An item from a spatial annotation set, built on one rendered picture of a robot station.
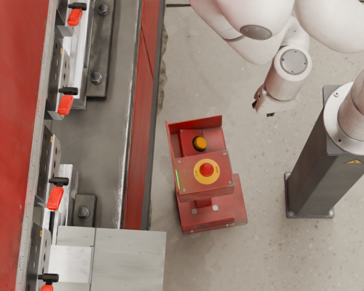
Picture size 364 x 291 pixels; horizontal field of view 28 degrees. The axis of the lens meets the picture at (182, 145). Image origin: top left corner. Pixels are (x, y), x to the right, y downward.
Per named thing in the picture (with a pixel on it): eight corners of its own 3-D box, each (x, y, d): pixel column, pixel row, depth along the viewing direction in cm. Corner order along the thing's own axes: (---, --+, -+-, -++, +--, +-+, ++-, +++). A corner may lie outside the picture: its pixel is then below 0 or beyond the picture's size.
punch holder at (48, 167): (55, 209, 159) (37, 195, 143) (17, 207, 159) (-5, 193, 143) (62, 144, 162) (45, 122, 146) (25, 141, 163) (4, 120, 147)
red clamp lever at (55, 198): (59, 205, 144) (69, 175, 152) (38, 204, 144) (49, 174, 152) (59, 212, 145) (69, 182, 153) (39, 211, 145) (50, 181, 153)
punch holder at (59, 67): (64, 122, 164) (48, 99, 148) (27, 120, 164) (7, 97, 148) (71, 60, 167) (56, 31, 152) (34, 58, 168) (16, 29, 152)
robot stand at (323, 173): (331, 171, 278) (395, 83, 181) (334, 218, 273) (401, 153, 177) (284, 172, 278) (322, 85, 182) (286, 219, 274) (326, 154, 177)
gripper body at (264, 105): (263, 104, 169) (256, 119, 180) (305, 98, 170) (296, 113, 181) (256, 74, 171) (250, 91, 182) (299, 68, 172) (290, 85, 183)
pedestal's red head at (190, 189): (233, 194, 210) (236, 181, 193) (179, 203, 210) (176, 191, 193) (221, 129, 215) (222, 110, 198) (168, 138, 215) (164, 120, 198)
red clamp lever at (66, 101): (69, 109, 149) (78, 85, 157) (49, 108, 149) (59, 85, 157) (70, 116, 150) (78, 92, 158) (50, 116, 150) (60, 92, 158)
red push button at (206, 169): (215, 177, 200) (215, 175, 197) (200, 180, 200) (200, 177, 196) (212, 163, 201) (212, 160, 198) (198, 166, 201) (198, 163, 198)
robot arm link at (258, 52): (224, -31, 147) (283, 37, 172) (210, 40, 143) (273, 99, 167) (264, -36, 142) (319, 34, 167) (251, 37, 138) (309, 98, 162)
